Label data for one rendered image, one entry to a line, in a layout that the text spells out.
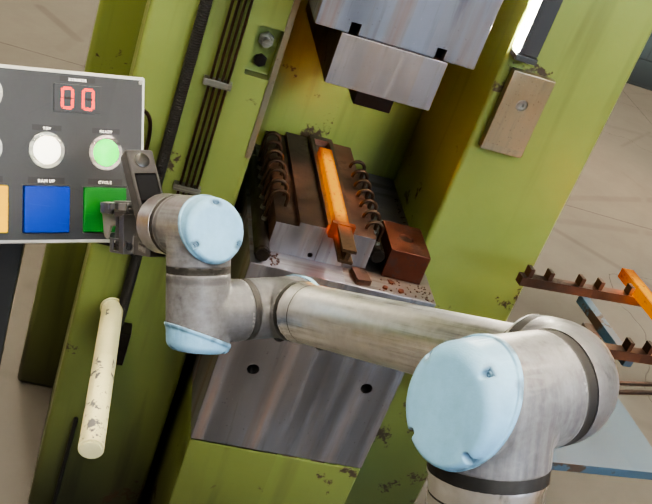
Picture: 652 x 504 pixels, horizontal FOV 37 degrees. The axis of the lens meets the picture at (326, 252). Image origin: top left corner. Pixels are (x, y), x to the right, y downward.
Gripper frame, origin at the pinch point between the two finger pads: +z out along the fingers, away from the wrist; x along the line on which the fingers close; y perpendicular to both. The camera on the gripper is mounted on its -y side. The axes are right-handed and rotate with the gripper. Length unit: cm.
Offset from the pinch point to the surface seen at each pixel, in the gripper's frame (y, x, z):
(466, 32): -32, 54, -26
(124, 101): -17.2, 3.1, 1.7
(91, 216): 2.0, -2.6, 1.2
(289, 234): 5.3, 38.2, 3.6
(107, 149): -9.1, 0.0, 1.2
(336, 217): 1.8, 46.4, -0.3
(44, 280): 23, 23, 95
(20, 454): 66, 15, 90
